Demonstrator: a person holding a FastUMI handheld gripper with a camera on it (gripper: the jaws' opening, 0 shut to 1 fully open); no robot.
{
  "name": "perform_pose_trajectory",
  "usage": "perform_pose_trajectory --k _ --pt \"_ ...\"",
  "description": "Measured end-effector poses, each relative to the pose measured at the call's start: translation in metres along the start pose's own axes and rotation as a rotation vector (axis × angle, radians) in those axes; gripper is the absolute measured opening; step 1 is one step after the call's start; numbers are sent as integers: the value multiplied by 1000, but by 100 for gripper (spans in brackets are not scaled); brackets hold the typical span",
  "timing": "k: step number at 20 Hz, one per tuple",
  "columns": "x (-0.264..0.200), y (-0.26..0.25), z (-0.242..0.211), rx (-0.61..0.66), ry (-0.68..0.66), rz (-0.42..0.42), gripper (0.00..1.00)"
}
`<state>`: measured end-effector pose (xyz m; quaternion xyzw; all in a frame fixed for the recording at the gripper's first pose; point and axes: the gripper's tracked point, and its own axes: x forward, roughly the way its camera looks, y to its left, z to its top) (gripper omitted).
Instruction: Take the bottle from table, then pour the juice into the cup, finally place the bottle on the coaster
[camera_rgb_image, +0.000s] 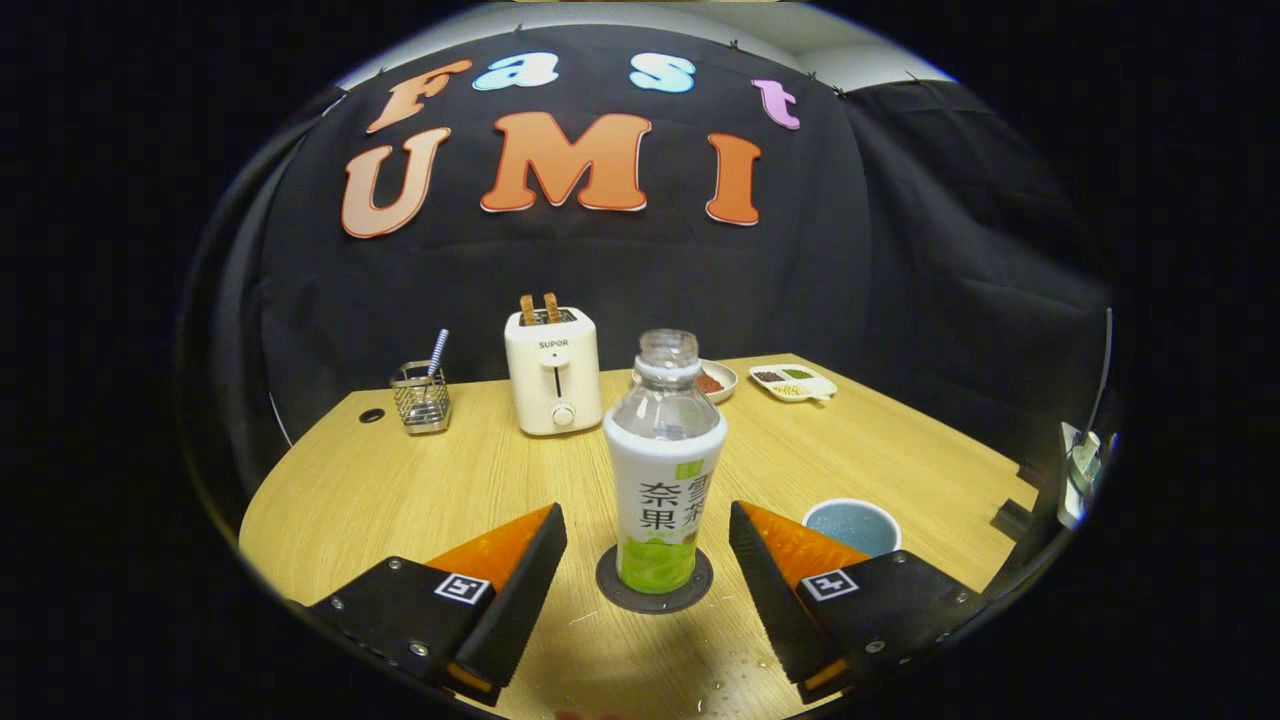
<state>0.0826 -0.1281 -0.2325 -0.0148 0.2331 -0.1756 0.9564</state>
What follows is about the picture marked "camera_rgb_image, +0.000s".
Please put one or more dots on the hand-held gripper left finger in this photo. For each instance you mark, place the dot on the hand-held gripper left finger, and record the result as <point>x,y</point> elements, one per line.
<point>520,600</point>

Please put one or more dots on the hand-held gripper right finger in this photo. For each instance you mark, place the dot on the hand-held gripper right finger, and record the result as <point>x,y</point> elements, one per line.
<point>775,600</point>

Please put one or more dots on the dark round coaster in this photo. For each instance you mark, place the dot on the dark round coaster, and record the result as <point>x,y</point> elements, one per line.
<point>608,590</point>

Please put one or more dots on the white cup with blue inside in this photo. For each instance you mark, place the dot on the white cup with blue inside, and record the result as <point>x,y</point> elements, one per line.
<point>850,525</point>

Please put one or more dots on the clear plastic juice bottle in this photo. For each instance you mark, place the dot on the clear plastic juice bottle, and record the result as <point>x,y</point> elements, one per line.
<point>662,480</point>

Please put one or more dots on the wooden table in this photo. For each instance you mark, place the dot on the wooden table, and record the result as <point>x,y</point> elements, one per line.
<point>400,500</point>

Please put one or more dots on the cream toaster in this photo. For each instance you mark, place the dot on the cream toaster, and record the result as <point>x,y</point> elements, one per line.
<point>552,385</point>

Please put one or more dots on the white divided seed dish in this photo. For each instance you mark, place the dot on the white divided seed dish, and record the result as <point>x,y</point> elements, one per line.
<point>792,382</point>

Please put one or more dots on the round plate with red food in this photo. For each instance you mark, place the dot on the round plate with red food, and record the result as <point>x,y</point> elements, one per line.
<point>715,382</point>

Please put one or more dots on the striped straw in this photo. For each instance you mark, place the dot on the striped straw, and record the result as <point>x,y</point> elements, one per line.
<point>438,352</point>

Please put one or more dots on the brown toast slice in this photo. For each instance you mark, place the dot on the brown toast slice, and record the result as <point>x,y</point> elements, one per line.
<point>552,307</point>
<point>527,310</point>

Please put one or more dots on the white plastic device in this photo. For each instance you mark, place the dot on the white plastic device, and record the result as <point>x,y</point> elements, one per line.
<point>1078,480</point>

